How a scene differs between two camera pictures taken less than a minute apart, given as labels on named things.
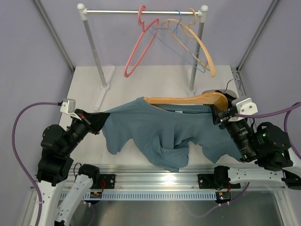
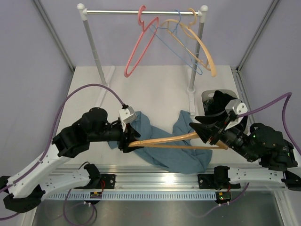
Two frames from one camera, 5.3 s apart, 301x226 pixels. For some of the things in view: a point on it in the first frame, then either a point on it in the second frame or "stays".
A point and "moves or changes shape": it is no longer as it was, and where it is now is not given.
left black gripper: (93, 121) to (131, 134)
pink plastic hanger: (143, 29) stays
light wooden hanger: (212, 68) stays
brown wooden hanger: (211, 98) to (149, 143)
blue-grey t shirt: (162, 133) moves or changes shape
